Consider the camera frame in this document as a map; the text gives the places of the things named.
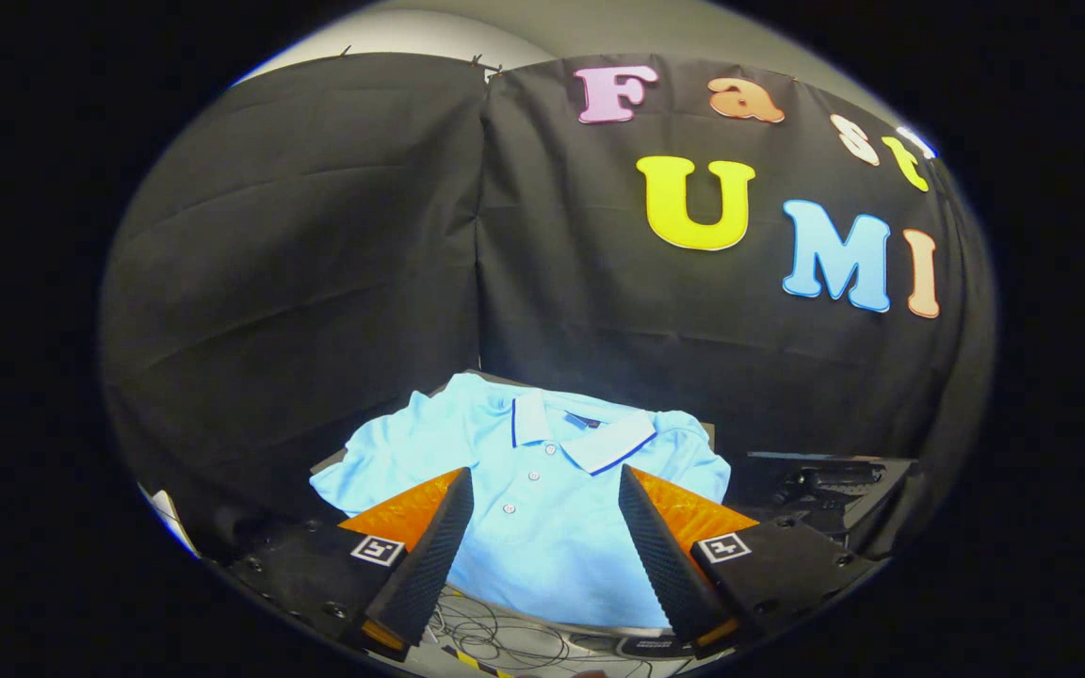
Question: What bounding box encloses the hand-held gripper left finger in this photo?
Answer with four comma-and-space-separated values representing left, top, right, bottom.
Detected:
227, 468, 476, 662

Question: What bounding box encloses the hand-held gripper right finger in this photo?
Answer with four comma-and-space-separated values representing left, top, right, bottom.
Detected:
618, 464, 883, 662

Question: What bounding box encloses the light blue polo shirt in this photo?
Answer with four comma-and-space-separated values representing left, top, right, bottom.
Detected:
310, 372, 732, 630

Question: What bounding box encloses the yellow black striped tape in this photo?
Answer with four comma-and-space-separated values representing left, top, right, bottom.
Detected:
439, 644, 517, 678

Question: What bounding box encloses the grey box cabinet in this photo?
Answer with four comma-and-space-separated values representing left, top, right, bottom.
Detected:
310, 369, 718, 643

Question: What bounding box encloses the small white object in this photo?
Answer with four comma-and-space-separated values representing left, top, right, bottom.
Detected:
140, 484, 201, 558

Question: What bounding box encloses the black backdrop cloth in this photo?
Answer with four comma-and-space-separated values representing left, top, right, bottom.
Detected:
100, 52, 996, 566

